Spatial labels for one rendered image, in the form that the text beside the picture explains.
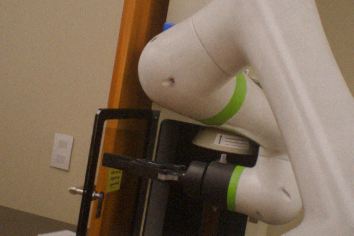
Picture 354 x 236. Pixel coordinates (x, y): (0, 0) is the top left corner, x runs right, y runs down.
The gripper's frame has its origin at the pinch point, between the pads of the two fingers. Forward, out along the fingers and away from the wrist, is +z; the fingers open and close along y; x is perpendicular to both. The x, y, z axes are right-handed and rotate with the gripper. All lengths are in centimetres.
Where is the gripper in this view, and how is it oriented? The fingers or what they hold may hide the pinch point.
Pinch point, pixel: (118, 161)
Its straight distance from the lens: 150.9
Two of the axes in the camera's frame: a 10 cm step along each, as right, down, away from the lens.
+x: -1.6, 9.8, 0.5
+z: -9.3, -1.7, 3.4
